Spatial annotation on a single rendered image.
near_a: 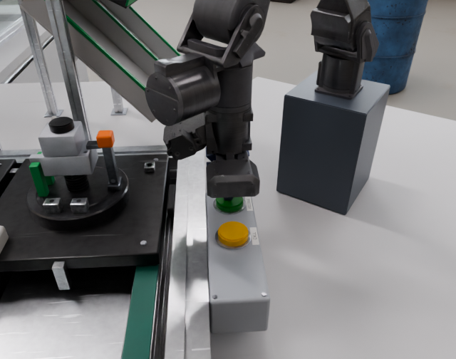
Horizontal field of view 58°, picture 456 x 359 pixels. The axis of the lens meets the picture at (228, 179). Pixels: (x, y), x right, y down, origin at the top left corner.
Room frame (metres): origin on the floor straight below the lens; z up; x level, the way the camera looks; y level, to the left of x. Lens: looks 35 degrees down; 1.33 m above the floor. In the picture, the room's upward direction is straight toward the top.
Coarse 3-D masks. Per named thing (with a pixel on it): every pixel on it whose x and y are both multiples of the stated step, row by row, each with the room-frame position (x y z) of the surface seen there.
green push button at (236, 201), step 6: (216, 198) 0.48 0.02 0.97; (222, 198) 0.48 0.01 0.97; (234, 198) 0.48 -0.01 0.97; (240, 198) 0.48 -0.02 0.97; (216, 204) 0.47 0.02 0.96; (222, 204) 0.46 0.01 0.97; (228, 204) 0.46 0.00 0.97; (234, 204) 0.46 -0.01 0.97; (240, 204) 0.47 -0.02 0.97; (222, 210) 0.46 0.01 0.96; (228, 210) 0.46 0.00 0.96; (234, 210) 0.46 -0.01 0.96
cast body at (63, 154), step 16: (48, 128) 0.48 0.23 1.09; (64, 128) 0.47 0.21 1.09; (80, 128) 0.49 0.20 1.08; (48, 144) 0.45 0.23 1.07; (64, 144) 0.46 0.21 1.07; (80, 144) 0.47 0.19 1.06; (32, 160) 0.47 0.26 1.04; (48, 160) 0.45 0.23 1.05; (64, 160) 0.46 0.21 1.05; (80, 160) 0.46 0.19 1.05; (96, 160) 0.49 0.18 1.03
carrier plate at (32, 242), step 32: (128, 160) 0.58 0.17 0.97; (160, 160) 0.58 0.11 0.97; (160, 192) 0.49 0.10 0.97; (0, 224) 0.42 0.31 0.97; (32, 224) 0.42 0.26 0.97; (128, 224) 0.42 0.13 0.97; (160, 224) 0.42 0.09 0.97; (0, 256) 0.36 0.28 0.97; (32, 256) 0.36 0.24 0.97; (64, 256) 0.36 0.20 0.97; (96, 256) 0.36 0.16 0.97; (128, 256) 0.36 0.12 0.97
